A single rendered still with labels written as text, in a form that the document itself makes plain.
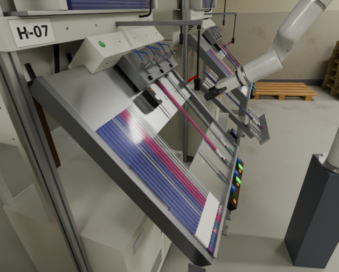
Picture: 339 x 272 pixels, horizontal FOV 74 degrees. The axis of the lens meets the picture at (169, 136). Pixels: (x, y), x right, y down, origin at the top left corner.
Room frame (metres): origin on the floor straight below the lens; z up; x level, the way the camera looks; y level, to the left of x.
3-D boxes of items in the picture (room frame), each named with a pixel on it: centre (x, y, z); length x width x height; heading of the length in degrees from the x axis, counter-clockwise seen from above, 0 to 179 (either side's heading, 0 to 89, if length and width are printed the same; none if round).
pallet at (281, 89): (3.92, -1.98, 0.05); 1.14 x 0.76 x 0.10; 82
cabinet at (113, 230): (0.96, 0.35, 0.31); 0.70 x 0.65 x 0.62; 158
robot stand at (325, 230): (0.87, -0.83, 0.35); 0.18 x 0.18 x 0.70; 82
